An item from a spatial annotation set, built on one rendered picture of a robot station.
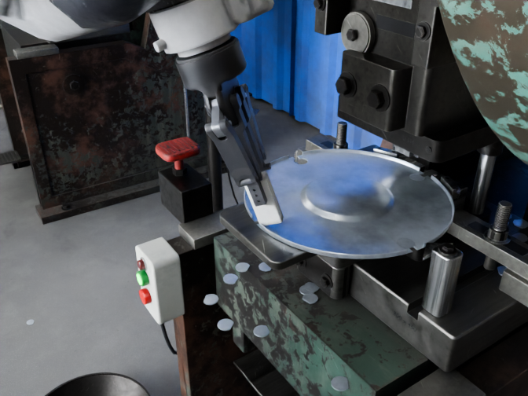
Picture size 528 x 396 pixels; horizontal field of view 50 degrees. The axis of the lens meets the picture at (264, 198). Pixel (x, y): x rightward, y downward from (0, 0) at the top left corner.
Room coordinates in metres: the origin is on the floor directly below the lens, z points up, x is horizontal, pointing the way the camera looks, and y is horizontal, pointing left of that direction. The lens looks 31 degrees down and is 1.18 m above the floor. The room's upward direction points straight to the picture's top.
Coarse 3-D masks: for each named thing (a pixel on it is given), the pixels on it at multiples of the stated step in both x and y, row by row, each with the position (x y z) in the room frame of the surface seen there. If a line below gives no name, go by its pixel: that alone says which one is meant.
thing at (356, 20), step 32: (352, 0) 0.76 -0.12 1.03; (384, 0) 0.71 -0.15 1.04; (416, 0) 0.67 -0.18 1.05; (352, 32) 0.73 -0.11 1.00; (384, 32) 0.71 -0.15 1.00; (352, 64) 0.71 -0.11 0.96; (384, 64) 0.67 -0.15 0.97; (448, 64) 0.66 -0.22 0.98; (352, 96) 0.70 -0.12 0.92; (384, 96) 0.66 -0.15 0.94; (416, 96) 0.65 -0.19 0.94; (448, 96) 0.67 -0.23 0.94; (384, 128) 0.65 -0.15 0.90; (416, 128) 0.65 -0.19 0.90
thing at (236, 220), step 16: (240, 208) 0.65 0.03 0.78; (224, 224) 0.63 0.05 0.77; (240, 224) 0.61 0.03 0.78; (256, 224) 0.61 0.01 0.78; (240, 240) 0.59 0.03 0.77; (256, 240) 0.58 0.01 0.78; (272, 240) 0.58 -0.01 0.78; (272, 256) 0.54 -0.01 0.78; (288, 256) 0.54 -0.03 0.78; (304, 256) 0.55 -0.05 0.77; (320, 256) 0.64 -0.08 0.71; (304, 272) 0.67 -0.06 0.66; (320, 272) 0.64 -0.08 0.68; (336, 272) 0.62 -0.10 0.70; (336, 288) 0.62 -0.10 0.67
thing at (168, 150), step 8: (160, 144) 0.90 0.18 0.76; (168, 144) 0.90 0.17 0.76; (176, 144) 0.90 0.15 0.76; (184, 144) 0.90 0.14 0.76; (192, 144) 0.90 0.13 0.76; (160, 152) 0.88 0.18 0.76; (168, 152) 0.87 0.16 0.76; (176, 152) 0.87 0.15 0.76; (184, 152) 0.87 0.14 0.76; (192, 152) 0.88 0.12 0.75; (168, 160) 0.86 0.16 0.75; (176, 160) 0.86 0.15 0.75; (176, 168) 0.89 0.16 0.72
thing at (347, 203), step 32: (288, 160) 0.80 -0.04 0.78; (320, 160) 0.80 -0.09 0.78; (352, 160) 0.80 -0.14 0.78; (384, 160) 0.80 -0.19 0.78; (288, 192) 0.69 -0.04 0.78; (320, 192) 0.68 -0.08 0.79; (352, 192) 0.68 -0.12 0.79; (384, 192) 0.68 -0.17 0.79; (416, 192) 0.69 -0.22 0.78; (448, 192) 0.69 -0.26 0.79; (288, 224) 0.61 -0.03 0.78; (320, 224) 0.61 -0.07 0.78; (352, 224) 0.61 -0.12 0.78; (384, 224) 0.61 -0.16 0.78; (416, 224) 0.61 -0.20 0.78; (448, 224) 0.60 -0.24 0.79; (352, 256) 0.54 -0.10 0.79; (384, 256) 0.54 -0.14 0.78
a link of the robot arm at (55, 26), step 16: (0, 0) 0.56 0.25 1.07; (16, 0) 0.57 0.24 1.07; (32, 0) 0.55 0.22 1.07; (48, 0) 0.54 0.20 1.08; (0, 16) 0.57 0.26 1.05; (16, 16) 0.57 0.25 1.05; (32, 16) 0.57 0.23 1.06; (48, 16) 0.56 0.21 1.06; (64, 16) 0.54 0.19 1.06; (32, 32) 0.59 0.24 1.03; (48, 32) 0.58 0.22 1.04; (64, 32) 0.57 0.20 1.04; (80, 32) 0.57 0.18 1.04
